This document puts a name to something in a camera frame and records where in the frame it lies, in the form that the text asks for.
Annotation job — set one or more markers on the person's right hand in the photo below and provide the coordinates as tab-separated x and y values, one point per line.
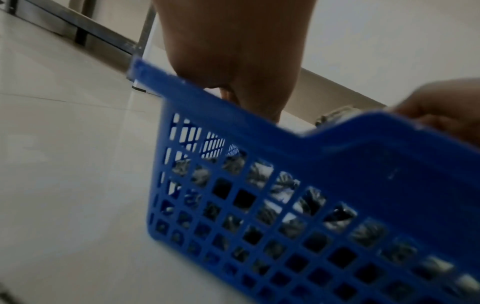
446	104

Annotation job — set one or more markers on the person's left hand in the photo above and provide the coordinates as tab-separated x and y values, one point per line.
236	44

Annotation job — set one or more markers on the blue plastic mesh basket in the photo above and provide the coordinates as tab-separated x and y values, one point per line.
375	166

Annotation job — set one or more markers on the black item packet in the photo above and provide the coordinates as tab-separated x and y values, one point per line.
335	115

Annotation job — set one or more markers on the black packets labelled A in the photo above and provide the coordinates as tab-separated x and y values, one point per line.
258	175

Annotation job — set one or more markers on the white shelf unit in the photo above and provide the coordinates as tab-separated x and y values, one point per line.
337	92

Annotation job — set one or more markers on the metal frame shelf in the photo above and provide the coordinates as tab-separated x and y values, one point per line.
101	35

